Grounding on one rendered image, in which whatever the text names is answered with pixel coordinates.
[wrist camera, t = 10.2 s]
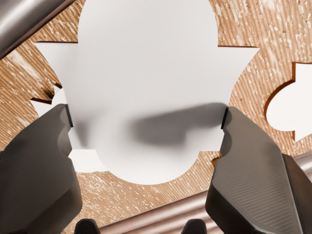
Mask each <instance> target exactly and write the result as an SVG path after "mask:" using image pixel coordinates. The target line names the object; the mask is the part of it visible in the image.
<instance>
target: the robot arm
mask: <svg viewBox="0 0 312 234"><path fill-rule="evenodd" d="M72 127H73V122H72V116H71V113H70V109H69V105H68V104H57V105H56V106H54V107H53V108H51V109H50V110H49V111H47V112H46V113H45V114H43V115H42V116H40V117H39V118H37V119H36V120H35V121H33V122H32V123H31V124H29V125H28V126H27V127H25V128H24V129H23V130H22V131H21V132H20V133H19V134H17V135H16V136H15V137H14V138H13V139H12V141H11V142H10V143H9V144H8V145H7V146H6V147H5V148H4V149H3V150H2V151H0V234H60V233H61V232H62V231H63V230H64V229H65V228H66V227H67V226H68V225H69V224H70V223H71V222H72V221H73V220H74V219H75V218H76V216H77V215H78V214H79V213H80V212H81V210H82V207H83V202H82V196H81V190H80V185H79V182H78V178H77V175H76V172H75V168H74V165H73V162H72V159H71V158H69V157H68V156H69V154H70V153H71V151H72V145H71V142H70V139H69V135H68V133H69V131H70V129H71V128H72ZM221 129H222V130H223V132H224V136H223V140H222V143H221V148H220V153H221V155H222V158H220V159H218V160H217V161H216V164H215V167H214V171H213V175H212V179H211V182H210V186H209V189H208V194H207V198H206V202H205V210H206V212H207V214H208V215H209V216H210V217H211V219H212V220H213V221H214V222H215V223H216V225H217V226H218V227H219V228H220V229H221V230H222V232H223V233H224V234H312V181H311V179H310V178H309V177H308V175H307V174H306V173H305V172H304V170H303V169H302V168H301V167H300V165H299V164H298V163H297V162H296V160H295V159H294V158H293V156H291V155H287V154H284V153H283V152H282V151H281V149H280V148H279V147H278V145H277V144H276V143H275V141H274V140H273V139H272V138H271V137H270V136H269V135H268V134H267V133H266V132H265V131H264V130H263V129H262V128H261V127H260V126H258V125H257V124H256V123H255V122H254V121H252V120H251V119H250V118H249V117H247V116H246V115H245V114H244V113H243V112H241V111H240V110H239V109H238V108H236V107H234V106H226V110H225V113H224V117H223V121H222V124H221ZM74 234H101V233H100V231H99V228H98V226H97V224H96V221H95V220H94V219H87V218H84V219H81V220H79V221H78V222H77V224H76V226H75V230H74ZM181 234H207V227H206V223H205V222H204V221H203V220H201V219H189V220H188V221H187V223H186V225H185V227H184V229H183V231H182V232H181Z"/></svg>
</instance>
